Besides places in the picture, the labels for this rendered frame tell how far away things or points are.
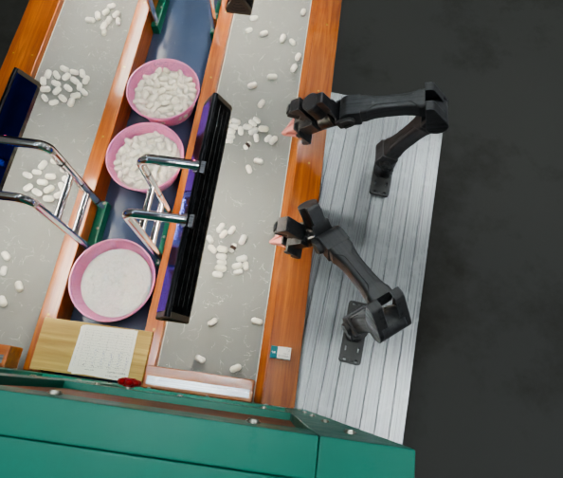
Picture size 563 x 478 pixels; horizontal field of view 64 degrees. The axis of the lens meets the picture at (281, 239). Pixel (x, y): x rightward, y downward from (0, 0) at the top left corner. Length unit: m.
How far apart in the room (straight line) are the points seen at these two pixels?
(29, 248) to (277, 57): 1.11
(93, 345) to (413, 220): 1.12
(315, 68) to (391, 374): 1.12
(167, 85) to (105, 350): 0.97
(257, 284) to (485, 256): 1.38
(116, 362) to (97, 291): 0.25
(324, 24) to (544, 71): 1.65
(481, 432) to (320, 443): 2.00
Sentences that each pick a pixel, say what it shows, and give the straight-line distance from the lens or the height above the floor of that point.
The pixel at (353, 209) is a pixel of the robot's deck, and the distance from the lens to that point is 1.63.
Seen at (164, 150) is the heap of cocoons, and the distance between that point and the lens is 1.67.
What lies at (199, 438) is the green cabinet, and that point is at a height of 1.79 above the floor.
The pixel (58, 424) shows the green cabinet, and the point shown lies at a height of 1.79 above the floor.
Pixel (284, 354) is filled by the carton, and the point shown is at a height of 0.79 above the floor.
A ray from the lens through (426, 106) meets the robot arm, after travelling 1.34.
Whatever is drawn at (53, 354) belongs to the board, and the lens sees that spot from 1.51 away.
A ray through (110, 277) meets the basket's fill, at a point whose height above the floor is 0.73.
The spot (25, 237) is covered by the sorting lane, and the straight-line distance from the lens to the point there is 1.69.
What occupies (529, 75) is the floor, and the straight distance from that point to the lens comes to 3.16.
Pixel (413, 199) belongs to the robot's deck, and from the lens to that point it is 1.70.
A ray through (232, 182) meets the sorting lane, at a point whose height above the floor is 0.74.
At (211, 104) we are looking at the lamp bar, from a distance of 1.28.
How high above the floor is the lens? 2.14
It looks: 71 degrees down
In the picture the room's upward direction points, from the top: 3 degrees clockwise
